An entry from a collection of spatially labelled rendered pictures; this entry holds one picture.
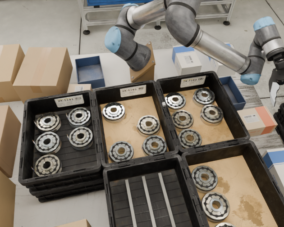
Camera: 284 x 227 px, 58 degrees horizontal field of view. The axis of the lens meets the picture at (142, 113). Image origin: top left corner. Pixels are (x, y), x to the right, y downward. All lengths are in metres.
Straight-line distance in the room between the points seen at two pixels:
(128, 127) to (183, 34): 0.47
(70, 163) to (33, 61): 0.66
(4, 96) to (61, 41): 1.64
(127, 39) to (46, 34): 2.01
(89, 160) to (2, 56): 0.82
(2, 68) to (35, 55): 0.18
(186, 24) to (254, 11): 2.75
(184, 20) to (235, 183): 0.66
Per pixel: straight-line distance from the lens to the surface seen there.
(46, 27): 3.36
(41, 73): 1.45
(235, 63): 1.12
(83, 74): 1.60
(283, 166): 1.27
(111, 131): 1.16
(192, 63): 1.53
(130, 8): 1.36
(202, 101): 1.26
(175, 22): 1.01
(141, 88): 1.22
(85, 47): 2.94
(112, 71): 1.60
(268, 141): 1.43
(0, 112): 1.35
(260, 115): 1.40
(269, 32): 1.14
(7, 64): 1.57
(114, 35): 1.32
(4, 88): 1.52
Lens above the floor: 1.80
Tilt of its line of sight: 53 degrees down
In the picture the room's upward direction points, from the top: straight up
